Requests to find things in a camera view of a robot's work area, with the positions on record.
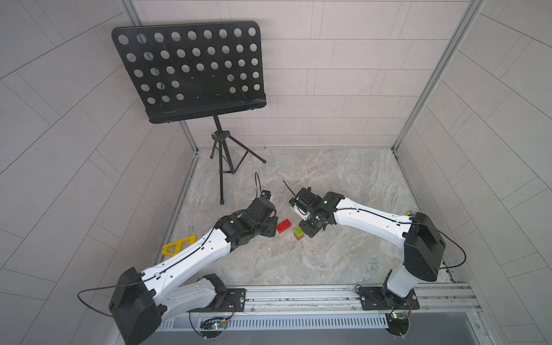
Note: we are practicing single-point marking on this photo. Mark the red 2x4 lego brick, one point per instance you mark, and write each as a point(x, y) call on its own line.
point(284, 225)

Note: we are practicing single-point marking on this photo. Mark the right controller circuit board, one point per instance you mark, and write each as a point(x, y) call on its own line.
point(398, 323)

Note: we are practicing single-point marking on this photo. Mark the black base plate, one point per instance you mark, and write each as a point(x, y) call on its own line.
point(232, 301)
point(372, 298)

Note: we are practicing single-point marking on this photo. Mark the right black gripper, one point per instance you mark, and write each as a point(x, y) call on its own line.
point(307, 230)

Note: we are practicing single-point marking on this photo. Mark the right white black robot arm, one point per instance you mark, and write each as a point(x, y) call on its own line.
point(423, 246)

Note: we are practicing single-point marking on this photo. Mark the black perforated music stand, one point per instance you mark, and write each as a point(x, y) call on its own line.
point(193, 71)

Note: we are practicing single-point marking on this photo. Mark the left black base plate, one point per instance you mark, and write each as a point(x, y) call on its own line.
point(232, 301)

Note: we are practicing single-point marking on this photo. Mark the controller circuit board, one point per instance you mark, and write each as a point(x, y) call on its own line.
point(212, 328)
point(398, 323)

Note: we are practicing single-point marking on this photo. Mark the left controller circuit board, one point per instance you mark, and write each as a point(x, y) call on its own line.
point(212, 328)

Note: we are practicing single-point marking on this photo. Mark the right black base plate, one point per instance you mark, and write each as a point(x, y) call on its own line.
point(372, 298)

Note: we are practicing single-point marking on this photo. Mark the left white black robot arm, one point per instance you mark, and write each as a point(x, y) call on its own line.
point(141, 301)

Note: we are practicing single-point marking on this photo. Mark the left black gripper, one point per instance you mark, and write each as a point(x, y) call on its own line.
point(272, 223)

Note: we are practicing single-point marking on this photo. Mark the aluminium mounting rail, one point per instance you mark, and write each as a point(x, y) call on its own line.
point(312, 299)

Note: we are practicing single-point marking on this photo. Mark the yellow triangular plastic piece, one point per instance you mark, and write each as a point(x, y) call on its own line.
point(173, 248)

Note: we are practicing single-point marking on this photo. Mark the green 2x2 lego brick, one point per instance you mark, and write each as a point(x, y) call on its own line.
point(298, 232)

